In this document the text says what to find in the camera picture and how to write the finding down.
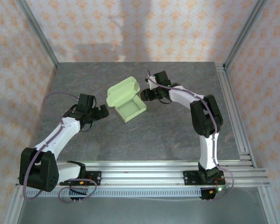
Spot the grey slotted cable duct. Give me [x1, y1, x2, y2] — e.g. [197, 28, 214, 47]
[24, 188, 203, 198]

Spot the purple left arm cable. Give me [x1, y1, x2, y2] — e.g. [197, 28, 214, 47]
[22, 92, 98, 204]

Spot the aluminium side rail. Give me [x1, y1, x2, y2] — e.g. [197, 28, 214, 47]
[215, 63, 257, 168]

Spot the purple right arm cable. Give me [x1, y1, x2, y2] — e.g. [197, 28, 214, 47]
[147, 70, 235, 202]

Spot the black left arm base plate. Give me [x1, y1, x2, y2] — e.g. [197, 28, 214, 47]
[79, 170, 102, 187]

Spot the aluminium frame post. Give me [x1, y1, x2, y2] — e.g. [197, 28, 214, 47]
[223, 0, 269, 70]
[258, 186, 280, 224]
[15, 0, 59, 70]
[4, 186, 27, 224]

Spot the green paper box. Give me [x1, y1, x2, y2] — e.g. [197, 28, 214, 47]
[105, 76, 147, 123]

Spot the slim aluminium extrusion rail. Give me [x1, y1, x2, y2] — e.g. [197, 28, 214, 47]
[28, 160, 257, 169]

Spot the wide aluminium mounting rail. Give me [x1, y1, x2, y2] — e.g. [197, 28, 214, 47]
[15, 168, 271, 188]

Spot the grey metal panel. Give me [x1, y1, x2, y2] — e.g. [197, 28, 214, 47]
[16, 197, 269, 224]

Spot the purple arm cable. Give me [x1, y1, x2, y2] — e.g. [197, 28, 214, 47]
[22, 92, 98, 204]
[147, 70, 235, 202]

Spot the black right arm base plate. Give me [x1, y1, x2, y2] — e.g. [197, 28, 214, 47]
[182, 170, 225, 186]

